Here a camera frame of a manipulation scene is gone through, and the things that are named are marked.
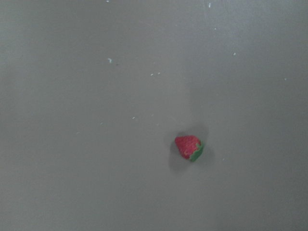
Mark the red strawberry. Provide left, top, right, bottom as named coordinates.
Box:
left=175, top=135, right=204, bottom=162

